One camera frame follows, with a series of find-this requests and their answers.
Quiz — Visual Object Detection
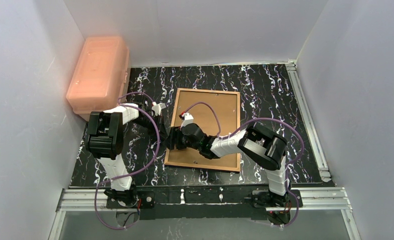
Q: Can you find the brown fibreboard backing board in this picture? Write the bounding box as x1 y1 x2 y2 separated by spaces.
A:
169 90 238 169

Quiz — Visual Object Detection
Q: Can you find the wooden picture frame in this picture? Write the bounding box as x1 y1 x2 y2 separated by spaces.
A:
163 88 242 173

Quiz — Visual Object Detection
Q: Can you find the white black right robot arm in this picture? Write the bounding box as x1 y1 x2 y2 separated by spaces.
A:
163 123 290 197

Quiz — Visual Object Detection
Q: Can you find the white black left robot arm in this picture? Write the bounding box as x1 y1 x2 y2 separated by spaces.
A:
85 101 167 192

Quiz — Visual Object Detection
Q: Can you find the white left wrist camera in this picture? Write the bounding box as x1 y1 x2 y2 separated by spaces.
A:
151 102 166 116

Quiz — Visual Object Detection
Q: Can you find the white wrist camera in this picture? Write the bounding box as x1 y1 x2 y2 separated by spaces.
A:
151 102 166 116
179 112 194 128

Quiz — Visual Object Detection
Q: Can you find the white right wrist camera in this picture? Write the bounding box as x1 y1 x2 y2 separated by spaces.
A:
179 112 194 128

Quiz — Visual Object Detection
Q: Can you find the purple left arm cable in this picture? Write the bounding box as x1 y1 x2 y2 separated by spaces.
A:
94 92 162 230

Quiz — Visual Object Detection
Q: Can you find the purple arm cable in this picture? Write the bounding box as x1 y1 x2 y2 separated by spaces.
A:
94 92 162 230
183 101 305 227

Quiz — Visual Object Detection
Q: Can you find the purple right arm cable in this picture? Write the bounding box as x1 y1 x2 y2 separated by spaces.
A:
183 101 305 227

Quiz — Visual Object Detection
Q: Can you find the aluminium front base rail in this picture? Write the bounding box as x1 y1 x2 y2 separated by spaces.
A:
49 184 360 240

